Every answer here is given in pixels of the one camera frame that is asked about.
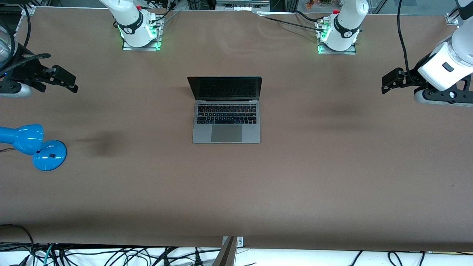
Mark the blue desk lamp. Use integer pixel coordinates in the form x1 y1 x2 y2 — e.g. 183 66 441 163
0 124 68 171

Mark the grey equipment box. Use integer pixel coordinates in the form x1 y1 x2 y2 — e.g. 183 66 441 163
215 0 271 12

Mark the silver metal bracket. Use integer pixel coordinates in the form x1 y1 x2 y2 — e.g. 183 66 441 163
222 236 244 248

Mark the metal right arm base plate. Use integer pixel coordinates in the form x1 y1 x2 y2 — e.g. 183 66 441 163
122 17 162 51

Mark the brown table cover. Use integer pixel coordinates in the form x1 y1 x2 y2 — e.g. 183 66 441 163
0 7 473 252

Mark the grey laptop with black keyboard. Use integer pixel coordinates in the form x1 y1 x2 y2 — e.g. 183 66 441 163
187 76 263 144

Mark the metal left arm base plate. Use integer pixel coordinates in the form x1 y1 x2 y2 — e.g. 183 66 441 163
317 18 357 55

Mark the grey metal bar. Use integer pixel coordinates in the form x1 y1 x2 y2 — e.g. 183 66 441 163
212 236 237 266

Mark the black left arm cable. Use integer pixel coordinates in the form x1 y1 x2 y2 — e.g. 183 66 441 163
397 0 413 80

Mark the teal cable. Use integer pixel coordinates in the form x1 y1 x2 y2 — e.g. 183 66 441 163
44 243 56 266

